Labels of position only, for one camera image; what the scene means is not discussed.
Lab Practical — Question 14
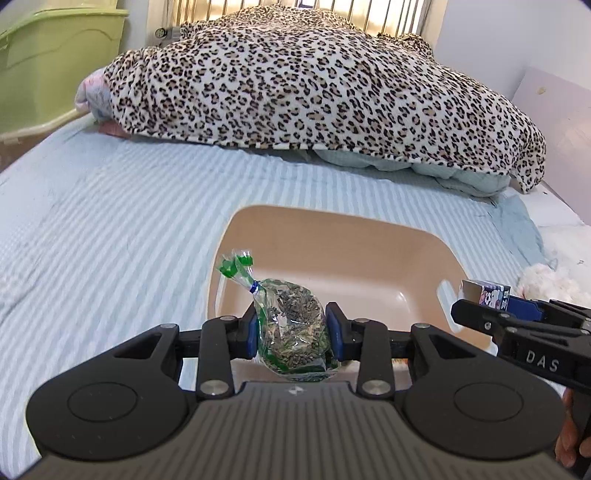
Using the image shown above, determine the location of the green plastic storage box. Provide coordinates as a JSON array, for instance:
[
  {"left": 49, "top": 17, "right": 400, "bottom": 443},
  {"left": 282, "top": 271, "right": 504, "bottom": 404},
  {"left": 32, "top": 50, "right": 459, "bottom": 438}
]
[{"left": 1, "top": 1, "right": 128, "bottom": 143}]

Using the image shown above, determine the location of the green quilted duvet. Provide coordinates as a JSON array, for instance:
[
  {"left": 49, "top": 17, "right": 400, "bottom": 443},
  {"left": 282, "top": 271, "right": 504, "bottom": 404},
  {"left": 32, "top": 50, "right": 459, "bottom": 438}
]
[{"left": 245, "top": 148, "right": 511, "bottom": 198}]

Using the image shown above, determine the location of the pink patterned pillow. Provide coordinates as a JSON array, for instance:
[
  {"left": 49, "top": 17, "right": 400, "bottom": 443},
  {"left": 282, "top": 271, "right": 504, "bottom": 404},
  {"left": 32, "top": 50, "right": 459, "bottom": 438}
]
[{"left": 74, "top": 68, "right": 130, "bottom": 139}]

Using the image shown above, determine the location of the white plush toy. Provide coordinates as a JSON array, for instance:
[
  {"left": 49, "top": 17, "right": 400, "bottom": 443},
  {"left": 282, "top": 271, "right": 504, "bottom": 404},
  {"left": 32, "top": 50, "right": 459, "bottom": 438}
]
[{"left": 516, "top": 263, "right": 590, "bottom": 307}]

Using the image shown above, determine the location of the beige plastic storage bin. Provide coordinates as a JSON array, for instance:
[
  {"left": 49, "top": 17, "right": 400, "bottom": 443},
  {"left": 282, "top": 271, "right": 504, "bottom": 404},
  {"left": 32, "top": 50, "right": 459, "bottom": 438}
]
[{"left": 214, "top": 205, "right": 492, "bottom": 351}]

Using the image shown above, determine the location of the lavender board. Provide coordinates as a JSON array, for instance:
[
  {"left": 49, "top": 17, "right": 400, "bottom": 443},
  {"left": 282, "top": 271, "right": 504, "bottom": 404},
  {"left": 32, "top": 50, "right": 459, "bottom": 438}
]
[{"left": 513, "top": 68, "right": 590, "bottom": 223}]

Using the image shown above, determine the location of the striped blue bed sheet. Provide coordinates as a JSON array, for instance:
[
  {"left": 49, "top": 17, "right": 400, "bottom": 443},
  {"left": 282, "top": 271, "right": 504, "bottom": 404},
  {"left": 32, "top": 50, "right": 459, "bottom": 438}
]
[{"left": 1, "top": 116, "right": 544, "bottom": 477}]

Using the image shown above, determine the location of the leopard print blanket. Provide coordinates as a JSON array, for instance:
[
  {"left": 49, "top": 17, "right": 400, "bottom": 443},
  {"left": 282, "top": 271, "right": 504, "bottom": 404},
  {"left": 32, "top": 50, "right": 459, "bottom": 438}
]
[{"left": 103, "top": 5, "right": 547, "bottom": 192}]

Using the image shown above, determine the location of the person's right hand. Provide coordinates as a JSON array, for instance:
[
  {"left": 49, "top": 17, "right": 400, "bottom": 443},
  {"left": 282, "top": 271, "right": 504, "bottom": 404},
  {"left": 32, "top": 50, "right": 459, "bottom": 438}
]
[{"left": 555, "top": 389, "right": 591, "bottom": 468}]

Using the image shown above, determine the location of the Hello Kitty small box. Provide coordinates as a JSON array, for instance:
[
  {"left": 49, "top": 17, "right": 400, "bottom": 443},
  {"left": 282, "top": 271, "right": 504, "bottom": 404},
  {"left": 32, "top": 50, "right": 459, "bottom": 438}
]
[{"left": 460, "top": 280, "right": 511, "bottom": 311}]

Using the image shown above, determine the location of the green bag of dried herbs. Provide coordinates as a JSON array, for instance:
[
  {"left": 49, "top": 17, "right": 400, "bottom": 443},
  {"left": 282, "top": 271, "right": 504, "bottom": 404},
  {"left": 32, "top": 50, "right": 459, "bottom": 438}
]
[{"left": 217, "top": 251, "right": 339, "bottom": 382}]

